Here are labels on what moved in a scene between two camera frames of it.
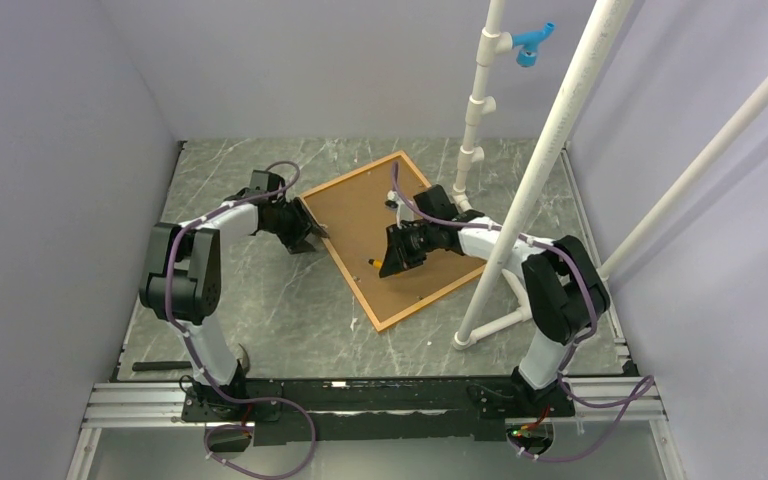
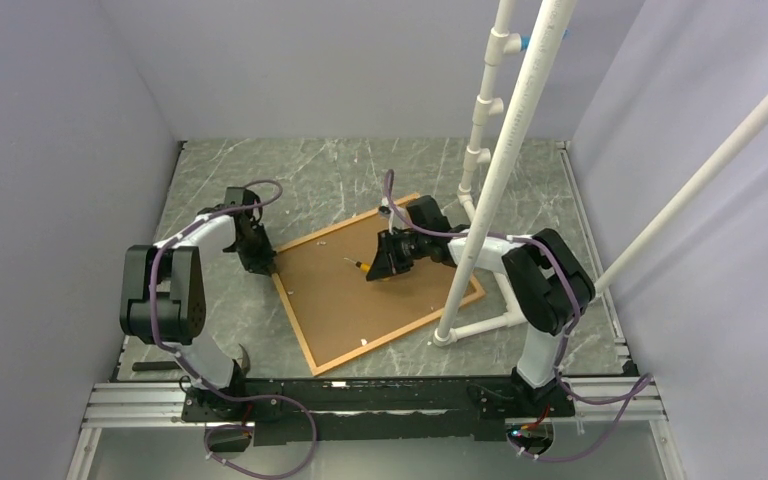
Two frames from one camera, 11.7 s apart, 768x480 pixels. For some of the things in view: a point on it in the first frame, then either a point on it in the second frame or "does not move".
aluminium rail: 601,403 does not move
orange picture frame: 355,218 → 335,312
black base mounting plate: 349,412 does not move
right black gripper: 398,258 does not move
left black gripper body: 289,224 → 256,252
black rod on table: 161,365 does not move
